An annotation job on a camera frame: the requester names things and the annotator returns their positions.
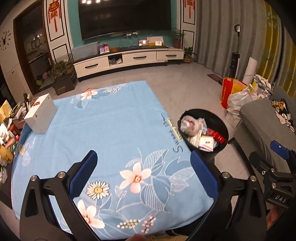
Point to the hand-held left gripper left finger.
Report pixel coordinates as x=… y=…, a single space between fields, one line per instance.
x=84 y=173

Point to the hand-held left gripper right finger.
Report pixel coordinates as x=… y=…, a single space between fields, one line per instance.
x=204 y=176

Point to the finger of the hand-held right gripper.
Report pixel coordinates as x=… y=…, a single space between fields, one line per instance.
x=261 y=162
x=278 y=147

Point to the white blue medicine box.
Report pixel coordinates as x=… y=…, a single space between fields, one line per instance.
x=206 y=142

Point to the pink wet wipe packet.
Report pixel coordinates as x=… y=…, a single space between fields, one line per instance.
x=196 y=140

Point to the red cigarette box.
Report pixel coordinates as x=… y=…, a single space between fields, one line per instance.
x=216 y=135

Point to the white plastic bag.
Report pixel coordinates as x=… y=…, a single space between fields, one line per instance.
x=188 y=126

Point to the black bucket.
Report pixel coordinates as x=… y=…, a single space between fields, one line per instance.
x=220 y=124

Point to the person's right hand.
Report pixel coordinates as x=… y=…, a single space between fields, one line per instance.
x=276 y=217

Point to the grey sofa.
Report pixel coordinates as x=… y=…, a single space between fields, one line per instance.
x=256 y=120

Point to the yellow black cloth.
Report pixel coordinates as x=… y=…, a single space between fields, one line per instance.
x=282 y=109

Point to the blue floral blanket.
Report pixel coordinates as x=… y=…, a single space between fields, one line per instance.
x=104 y=129

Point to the large white plastic sack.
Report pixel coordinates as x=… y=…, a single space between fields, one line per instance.
x=238 y=99

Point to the crumpled white paper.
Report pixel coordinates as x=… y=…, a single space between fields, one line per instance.
x=262 y=82

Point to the red yellow shopping bag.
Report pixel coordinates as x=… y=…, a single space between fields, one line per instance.
x=227 y=90

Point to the white paper roll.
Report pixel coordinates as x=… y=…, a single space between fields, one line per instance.
x=251 y=69

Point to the brown floor mat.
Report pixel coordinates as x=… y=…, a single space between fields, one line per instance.
x=215 y=77

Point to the upright vacuum cleaner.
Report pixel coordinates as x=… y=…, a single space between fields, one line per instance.
x=234 y=62

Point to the yellow paper bag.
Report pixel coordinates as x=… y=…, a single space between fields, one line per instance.
x=5 y=111

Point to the yellow curtain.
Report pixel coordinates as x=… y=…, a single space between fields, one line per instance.
x=272 y=46

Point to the bushy potted plants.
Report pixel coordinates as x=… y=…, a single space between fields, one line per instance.
x=61 y=69

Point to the small potted plant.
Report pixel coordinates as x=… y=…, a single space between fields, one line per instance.
x=188 y=55

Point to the clear glass tank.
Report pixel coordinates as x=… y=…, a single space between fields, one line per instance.
x=84 y=51

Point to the small colourful boxes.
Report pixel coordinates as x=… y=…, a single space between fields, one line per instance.
x=104 y=49

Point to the white television cabinet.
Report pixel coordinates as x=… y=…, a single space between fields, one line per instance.
x=138 y=58

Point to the grey curtain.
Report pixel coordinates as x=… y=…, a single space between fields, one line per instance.
x=215 y=34

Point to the tall potted plant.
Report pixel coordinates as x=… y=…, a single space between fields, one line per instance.
x=177 y=38

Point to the white yellow board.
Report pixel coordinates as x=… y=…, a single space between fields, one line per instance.
x=156 y=41

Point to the black television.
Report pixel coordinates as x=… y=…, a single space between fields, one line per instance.
x=124 y=16

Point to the red knot decoration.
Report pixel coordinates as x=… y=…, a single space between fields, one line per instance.
x=189 y=5
x=54 y=11

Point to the red picture frame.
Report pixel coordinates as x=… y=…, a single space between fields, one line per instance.
x=143 y=42

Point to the black wall clock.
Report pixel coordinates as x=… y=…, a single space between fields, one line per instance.
x=5 y=39

